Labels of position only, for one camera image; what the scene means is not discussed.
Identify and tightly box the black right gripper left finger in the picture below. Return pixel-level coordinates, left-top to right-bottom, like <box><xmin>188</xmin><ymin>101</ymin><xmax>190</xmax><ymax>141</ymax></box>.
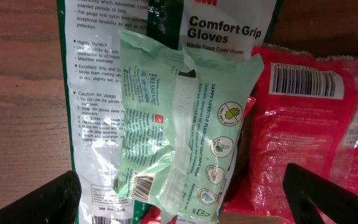
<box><xmin>0</xmin><ymin>170</ymin><xmax>81</xmax><ymax>224</ymax></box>

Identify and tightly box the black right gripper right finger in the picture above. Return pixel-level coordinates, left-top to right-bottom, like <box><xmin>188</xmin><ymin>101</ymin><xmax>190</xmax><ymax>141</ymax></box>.
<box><xmin>283</xmin><ymin>163</ymin><xmax>358</xmax><ymax>224</ymax></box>

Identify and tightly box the red chips bag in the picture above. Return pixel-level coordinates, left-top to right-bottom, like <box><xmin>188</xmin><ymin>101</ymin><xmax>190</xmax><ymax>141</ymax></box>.
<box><xmin>223</xmin><ymin>45</ymin><xmax>358</xmax><ymax>223</ymax></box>

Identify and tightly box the light green wipes pack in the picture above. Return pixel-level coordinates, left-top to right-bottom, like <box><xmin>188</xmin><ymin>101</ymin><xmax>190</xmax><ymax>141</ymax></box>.
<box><xmin>117</xmin><ymin>30</ymin><xmax>264</xmax><ymax>223</ymax></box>

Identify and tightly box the green white glove package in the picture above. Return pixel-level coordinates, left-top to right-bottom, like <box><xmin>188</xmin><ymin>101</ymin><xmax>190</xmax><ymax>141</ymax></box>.
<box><xmin>57</xmin><ymin>0</ymin><xmax>282</xmax><ymax>223</ymax></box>

